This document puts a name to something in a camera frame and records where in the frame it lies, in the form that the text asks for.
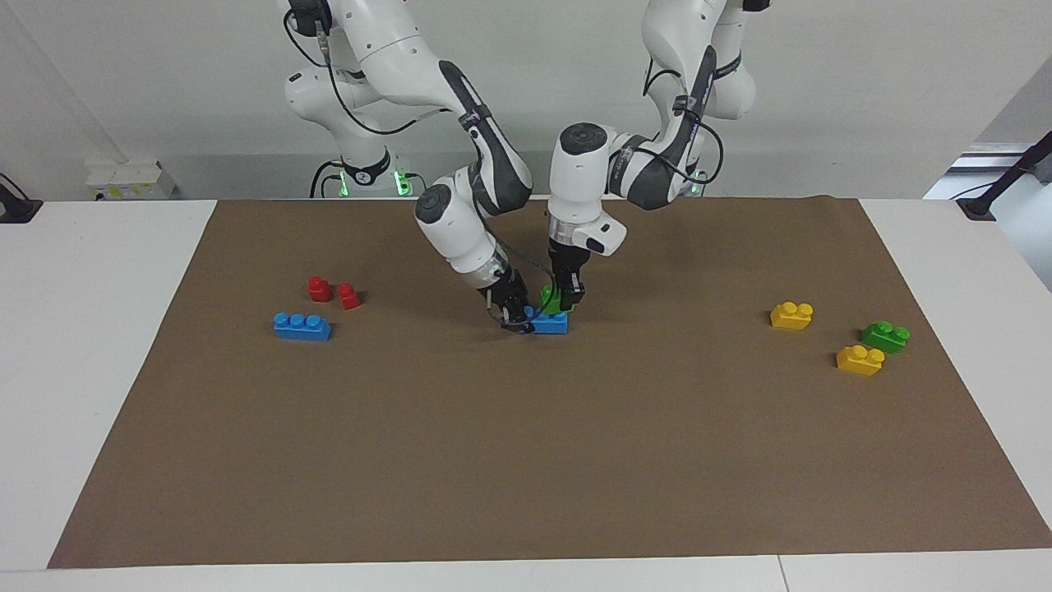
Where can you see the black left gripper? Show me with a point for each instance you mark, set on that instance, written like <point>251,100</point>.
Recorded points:
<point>569,267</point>

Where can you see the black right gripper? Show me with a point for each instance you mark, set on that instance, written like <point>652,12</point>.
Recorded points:
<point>505,289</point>

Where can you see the green two-stud toy brick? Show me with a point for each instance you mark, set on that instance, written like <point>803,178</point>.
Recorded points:
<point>885,337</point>
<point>549,298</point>

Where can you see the blue three-stud toy brick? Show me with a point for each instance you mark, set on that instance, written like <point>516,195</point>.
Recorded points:
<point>302,329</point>
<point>552,324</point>

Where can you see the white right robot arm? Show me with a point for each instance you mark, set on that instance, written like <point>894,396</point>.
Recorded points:
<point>394,49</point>

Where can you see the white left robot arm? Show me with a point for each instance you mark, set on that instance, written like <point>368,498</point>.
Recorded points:
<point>579,173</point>

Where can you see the brown table mat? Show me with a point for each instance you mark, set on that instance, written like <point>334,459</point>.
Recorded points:
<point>526,452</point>

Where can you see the red small toy brick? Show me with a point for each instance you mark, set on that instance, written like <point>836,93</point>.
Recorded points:
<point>319,289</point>
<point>349,298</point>

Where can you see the yellow two-stud toy brick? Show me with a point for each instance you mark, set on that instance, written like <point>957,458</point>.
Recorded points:
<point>860,361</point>
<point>791,316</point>

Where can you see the black angled stand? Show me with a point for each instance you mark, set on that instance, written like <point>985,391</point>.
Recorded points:
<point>1007,177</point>

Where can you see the black table clamp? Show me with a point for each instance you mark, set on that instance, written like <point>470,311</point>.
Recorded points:
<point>18,210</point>

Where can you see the white wall power box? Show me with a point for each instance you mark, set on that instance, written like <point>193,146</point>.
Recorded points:
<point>131,179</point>

